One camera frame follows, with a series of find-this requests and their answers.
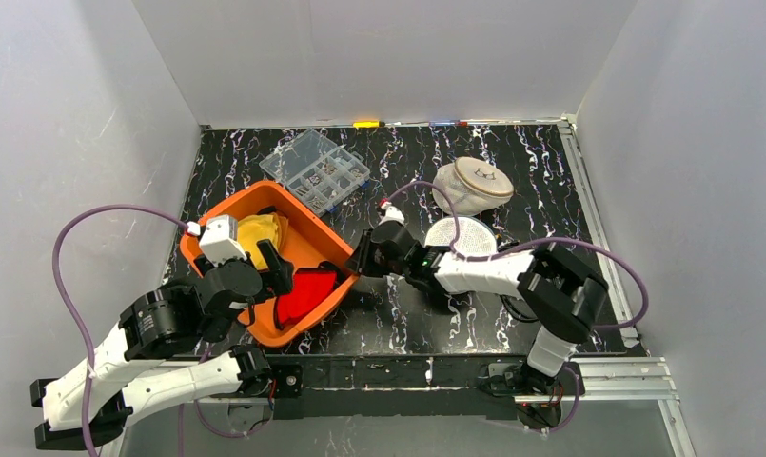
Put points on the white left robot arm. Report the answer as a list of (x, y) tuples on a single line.
[(93, 403)]

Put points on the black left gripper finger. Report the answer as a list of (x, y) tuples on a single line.
[(261, 315), (278, 276)]

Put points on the orange plastic basin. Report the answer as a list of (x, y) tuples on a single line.
[(309, 242)]

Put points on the white mesh bag beige trim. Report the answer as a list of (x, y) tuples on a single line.
[(471, 186)]

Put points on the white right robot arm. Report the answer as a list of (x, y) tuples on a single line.
[(564, 294)]

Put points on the clear plastic screw box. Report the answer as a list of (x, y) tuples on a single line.
[(316, 170)]

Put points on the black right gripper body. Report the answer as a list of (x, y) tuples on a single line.
[(370, 253)]

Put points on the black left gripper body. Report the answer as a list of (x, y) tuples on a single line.
[(272, 268)]

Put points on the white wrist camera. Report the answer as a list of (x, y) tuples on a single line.
[(390, 213), (219, 240)]

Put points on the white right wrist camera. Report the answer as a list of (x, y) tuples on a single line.
[(390, 213)]

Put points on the white mesh bag blue trim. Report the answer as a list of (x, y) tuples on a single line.
[(475, 237)]

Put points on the yellow marker on wall edge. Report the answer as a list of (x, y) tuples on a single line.
[(368, 124)]

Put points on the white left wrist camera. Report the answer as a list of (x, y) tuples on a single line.
[(219, 240)]

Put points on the yellow cloth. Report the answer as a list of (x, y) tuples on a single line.
[(254, 228)]

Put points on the red mesh bag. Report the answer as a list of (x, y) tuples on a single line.
[(310, 287)]

